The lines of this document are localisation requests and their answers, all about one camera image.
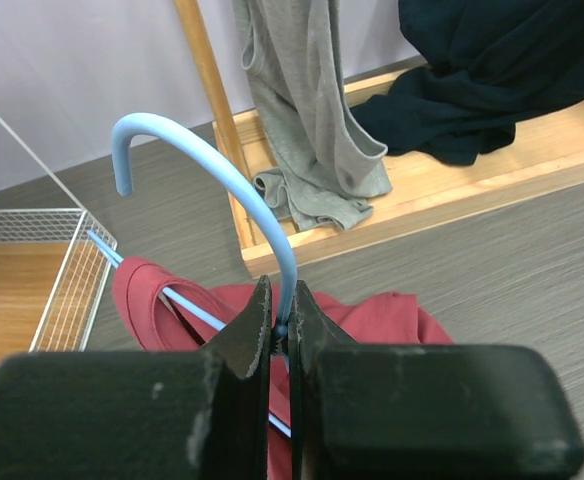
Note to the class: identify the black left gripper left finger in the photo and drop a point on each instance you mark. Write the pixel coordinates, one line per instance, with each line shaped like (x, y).
(142, 415)

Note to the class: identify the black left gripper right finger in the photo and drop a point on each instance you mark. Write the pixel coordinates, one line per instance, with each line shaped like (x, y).
(391, 411)

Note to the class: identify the light blue hanger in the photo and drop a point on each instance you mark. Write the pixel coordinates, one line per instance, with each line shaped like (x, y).
(228, 175)

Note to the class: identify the grey tank top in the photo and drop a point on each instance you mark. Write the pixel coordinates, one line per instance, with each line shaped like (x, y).
(327, 166)

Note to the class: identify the navy tank top red trim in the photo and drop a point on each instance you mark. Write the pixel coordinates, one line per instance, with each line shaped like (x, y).
(489, 65)

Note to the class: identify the white wire wooden shelf rack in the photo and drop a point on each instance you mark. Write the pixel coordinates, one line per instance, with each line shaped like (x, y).
(52, 270)

